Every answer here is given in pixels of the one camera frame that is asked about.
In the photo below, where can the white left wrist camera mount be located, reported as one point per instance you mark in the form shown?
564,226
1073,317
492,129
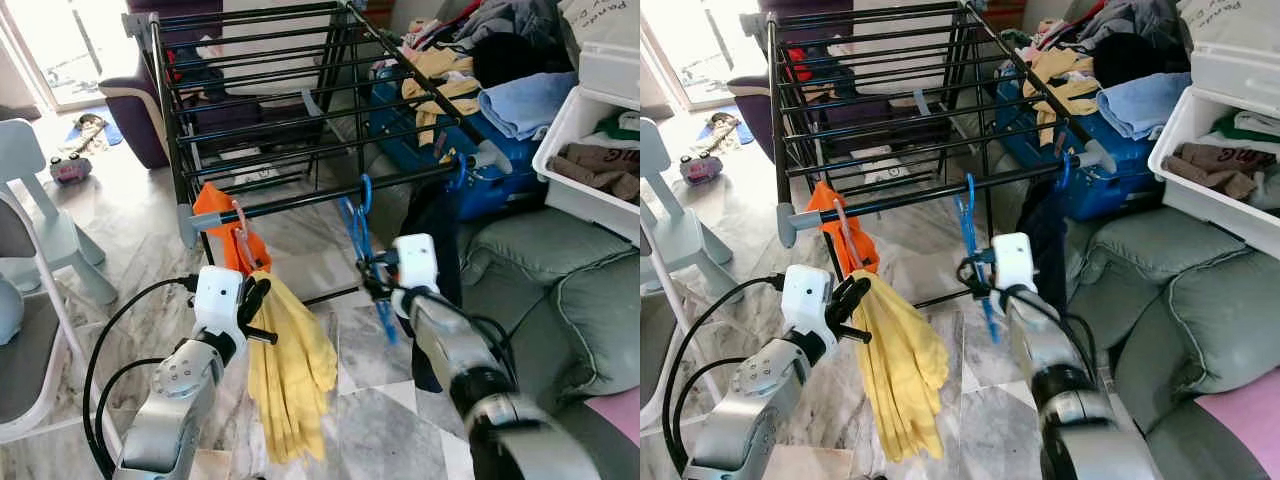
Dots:
218,298
808,298

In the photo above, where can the yellow shirt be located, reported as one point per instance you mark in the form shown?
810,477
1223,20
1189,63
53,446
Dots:
900,370
295,370

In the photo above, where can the grey folding chair white frame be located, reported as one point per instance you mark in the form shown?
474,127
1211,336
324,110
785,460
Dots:
25,370
648,340

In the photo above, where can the black garment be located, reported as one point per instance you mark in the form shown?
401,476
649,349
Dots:
510,60
1135,60

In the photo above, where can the orange shirt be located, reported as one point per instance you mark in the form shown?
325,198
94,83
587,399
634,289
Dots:
225,225
835,225

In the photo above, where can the black metal drying rack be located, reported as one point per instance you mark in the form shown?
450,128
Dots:
900,100
300,100

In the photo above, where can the pink cushion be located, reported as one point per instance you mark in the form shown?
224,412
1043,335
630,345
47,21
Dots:
615,415
1240,415

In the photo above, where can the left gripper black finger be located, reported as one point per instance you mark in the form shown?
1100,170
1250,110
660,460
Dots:
247,298
264,293
860,293
838,298

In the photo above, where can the white laundry bin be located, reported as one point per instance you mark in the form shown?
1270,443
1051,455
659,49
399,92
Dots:
1185,120
570,120

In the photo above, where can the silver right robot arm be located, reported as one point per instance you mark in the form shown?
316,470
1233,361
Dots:
480,390
1060,390

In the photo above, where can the grey-green sofa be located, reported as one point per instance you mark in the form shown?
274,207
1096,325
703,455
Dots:
1170,290
560,290

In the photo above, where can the blue-grey oval cushion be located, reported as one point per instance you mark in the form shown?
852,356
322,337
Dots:
8,310

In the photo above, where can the glass balcony door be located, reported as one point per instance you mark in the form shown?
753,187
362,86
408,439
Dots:
60,50
690,50

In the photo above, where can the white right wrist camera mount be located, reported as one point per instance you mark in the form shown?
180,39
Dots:
418,265
1013,262

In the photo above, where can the blue plastic hanger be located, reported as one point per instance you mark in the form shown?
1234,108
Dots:
362,235
968,230
462,170
1066,170

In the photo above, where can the mustard yellow garment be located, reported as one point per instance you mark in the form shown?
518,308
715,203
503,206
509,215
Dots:
440,90
1060,90

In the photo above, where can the dark navy garment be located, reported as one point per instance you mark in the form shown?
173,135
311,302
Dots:
1045,230
440,250

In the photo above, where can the brown folded clothes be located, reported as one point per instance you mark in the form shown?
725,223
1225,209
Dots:
590,170
1210,170

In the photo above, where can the big blue bag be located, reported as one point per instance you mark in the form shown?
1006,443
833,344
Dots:
500,180
1120,180

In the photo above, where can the light blue kid chair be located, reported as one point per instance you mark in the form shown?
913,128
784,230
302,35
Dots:
45,230
680,230

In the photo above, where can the red plush toy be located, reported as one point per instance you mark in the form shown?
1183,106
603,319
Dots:
795,65
176,65

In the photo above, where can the purple armchair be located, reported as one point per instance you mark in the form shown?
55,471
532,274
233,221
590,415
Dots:
135,120
750,120

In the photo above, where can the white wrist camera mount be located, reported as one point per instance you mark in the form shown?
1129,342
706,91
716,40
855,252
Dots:
1013,262
218,298
808,298
418,265

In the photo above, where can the white plastic storage box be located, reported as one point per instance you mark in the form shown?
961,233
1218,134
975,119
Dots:
1235,70
610,70

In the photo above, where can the light blue towel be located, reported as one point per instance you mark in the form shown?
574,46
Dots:
1145,105
525,105

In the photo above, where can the pink hanger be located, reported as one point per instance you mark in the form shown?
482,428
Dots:
848,235
243,235

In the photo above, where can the small toy car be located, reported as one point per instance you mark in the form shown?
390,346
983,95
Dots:
700,168
70,168

